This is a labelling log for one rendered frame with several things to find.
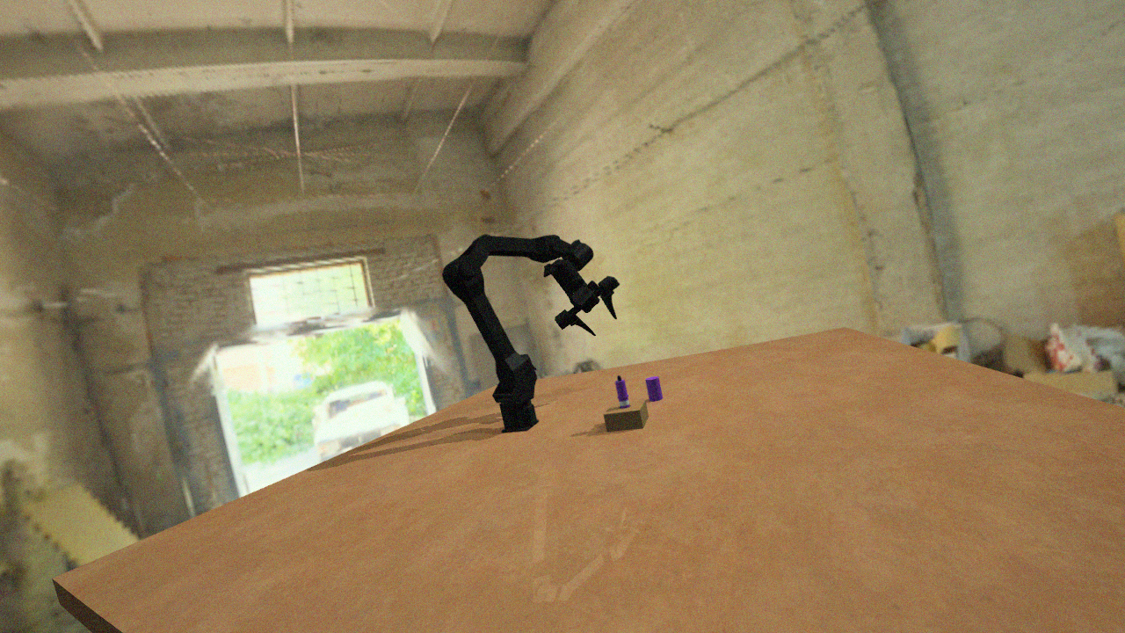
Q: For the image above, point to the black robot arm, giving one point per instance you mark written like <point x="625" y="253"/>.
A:
<point x="465" y="279"/>

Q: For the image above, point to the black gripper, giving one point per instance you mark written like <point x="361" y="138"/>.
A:
<point x="607" y="285"/>

